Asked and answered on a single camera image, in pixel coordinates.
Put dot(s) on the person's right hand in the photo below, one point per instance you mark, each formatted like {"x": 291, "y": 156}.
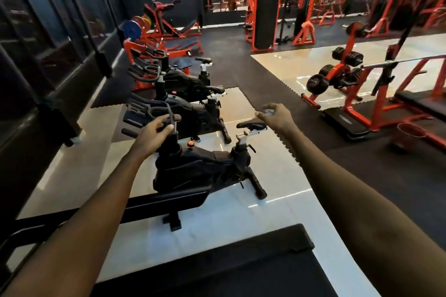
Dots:
{"x": 275, "y": 118}

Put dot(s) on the person's left hand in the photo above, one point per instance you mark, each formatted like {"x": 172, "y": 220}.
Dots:
{"x": 150, "y": 139}

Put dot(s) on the small white wipe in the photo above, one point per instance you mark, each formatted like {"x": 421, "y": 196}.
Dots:
{"x": 267, "y": 111}

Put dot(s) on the black treadmill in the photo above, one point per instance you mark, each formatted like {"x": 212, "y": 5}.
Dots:
{"x": 230, "y": 265}

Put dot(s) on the person's left forearm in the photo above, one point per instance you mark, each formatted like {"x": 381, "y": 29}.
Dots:
{"x": 76, "y": 230}

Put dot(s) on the person's right forearm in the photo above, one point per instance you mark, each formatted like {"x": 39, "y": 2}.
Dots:
{"x": 369, "y": 210}

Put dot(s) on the red upright gym machine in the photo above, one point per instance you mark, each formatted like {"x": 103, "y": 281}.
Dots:
{"x": 310, "y": 1}

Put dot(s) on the black interlocking foam mat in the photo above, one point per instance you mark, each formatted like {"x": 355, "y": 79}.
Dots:
{"x": 230, "y": 56}

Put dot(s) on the red plate-loaded weight machine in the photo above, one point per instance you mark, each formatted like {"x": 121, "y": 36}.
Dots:
{"x": 355, "y": 84}

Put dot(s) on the red machine with black pad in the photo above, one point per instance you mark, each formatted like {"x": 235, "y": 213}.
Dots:
{"x": 266, "y": 8}

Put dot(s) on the blue weight plate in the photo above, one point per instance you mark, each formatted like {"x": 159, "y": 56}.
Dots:
{"x": 131, "y": 29}

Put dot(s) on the brown waste bin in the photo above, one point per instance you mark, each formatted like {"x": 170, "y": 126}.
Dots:
{"x": 411, "y": 134}

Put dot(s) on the red frame workout bench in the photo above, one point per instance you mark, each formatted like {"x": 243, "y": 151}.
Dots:
{"x": 428, "y": 109}

